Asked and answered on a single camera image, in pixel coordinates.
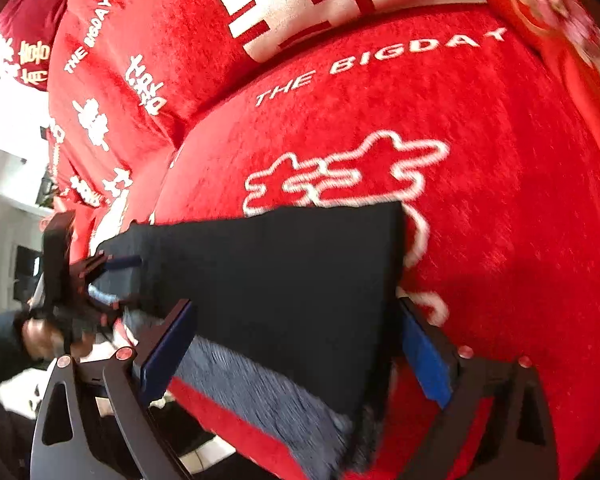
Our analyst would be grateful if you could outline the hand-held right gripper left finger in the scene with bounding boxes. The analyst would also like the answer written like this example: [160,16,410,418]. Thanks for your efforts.
[30,299,198,480]

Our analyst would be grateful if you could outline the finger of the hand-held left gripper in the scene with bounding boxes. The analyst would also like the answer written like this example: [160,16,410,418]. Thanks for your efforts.
[87,282,131,313]
[100,254,143,273]

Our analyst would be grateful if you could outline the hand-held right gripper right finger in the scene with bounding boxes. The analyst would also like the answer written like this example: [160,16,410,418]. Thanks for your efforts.
[397,297,561,480]

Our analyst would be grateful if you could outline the black pants with blue stripes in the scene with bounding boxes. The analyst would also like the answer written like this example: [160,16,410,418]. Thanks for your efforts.
[95,202,407,480]

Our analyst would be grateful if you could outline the person's left forearm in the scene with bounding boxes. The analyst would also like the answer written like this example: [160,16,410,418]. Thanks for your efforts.
[0,309,33,390]

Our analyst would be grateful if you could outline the person's left hand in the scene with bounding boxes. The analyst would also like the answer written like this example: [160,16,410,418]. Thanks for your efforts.
[21,310,98,362]

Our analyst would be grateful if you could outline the dark screen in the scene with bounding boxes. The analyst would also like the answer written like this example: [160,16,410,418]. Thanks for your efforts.
[14,244,45,282]

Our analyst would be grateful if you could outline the red printed blanket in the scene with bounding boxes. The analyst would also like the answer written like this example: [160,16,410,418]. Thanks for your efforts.
[45,0,600,480]

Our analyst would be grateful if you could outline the dark red printed pillow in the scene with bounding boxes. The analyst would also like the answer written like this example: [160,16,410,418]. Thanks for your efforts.
[0,0,77,94]

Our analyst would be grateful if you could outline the red pillow with gold pattern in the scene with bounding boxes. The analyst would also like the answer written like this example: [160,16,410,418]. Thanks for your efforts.
[475,0,600,161]

